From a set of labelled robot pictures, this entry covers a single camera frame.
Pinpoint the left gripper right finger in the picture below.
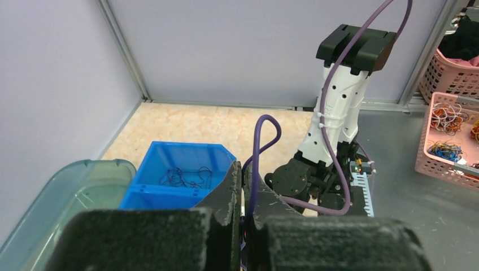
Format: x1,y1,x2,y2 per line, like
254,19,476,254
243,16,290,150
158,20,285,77
243,178,301,270

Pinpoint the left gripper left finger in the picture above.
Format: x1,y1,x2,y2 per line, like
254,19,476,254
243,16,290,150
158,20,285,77
197,161,242,270

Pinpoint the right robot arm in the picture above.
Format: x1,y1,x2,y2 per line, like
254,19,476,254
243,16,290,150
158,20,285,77
265,24,398,214

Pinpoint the blue three-compartment bin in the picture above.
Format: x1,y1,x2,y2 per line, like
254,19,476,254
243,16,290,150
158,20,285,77
119,141,236,209

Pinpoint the teal translucent plastic tub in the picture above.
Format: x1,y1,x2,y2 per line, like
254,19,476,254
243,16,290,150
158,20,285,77
1,159,137,270

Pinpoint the pink perforated basket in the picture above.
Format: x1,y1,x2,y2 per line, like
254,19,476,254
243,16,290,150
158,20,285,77
415,92,478,192

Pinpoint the pink basket at back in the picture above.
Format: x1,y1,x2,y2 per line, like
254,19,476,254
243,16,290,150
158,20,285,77
418,49,478,103

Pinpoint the white slotted cable duct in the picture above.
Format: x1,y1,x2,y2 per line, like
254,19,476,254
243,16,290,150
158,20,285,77
352,173,375,217

